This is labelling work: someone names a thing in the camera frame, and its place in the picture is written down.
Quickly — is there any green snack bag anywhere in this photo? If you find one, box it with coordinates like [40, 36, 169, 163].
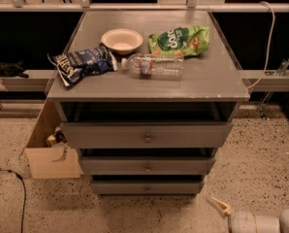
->
[148, 25, 209, 56]

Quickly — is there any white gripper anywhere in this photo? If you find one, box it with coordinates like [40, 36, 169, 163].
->
[206, 196, 256, 233]

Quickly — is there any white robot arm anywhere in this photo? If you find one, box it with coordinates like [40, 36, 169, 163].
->
[207, 196, 289, 233]

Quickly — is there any grey wooden drawer cabinet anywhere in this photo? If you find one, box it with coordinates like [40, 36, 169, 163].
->
[48, 11, 249, 183]

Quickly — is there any grey drawer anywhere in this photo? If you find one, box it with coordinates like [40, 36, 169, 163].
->
[80, 156, 215, 175]
[91, 182, 204, 195]
[61, 122, 233, 149]

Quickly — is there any black object on ledge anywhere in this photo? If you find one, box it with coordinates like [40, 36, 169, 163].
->
[0, 61, 29, 79]

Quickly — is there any grey top drawer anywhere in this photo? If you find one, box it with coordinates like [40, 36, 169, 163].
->
[61, 122, 233, 149]

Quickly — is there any white paper bowl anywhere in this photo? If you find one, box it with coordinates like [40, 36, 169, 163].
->
[102, 28, 144, 55]

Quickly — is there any grey bottom drawer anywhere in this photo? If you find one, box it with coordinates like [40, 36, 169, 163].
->
[91, 182, 204, 195]

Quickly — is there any cardboard box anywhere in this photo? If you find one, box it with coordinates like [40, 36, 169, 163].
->
[25, 100, 81, 179]

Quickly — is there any grey middle drawer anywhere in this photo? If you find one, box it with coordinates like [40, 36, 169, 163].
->
[80, 156, 215, 175]

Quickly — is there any black floor cable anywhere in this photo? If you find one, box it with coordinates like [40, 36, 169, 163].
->
[0, 167, 27, 233]

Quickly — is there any clear plastic water bottle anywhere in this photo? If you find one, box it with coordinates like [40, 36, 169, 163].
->
[121, 53, 184, 80]

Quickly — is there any white hanging cable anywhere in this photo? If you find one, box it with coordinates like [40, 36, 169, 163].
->
[246, 0, 276, 90]

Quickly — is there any blue chip bag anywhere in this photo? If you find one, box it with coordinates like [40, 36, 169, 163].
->
[48, 46, 117, 87]

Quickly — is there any metal rail bracket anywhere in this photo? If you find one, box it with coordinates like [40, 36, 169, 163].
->
[257, 58, 289, 120]

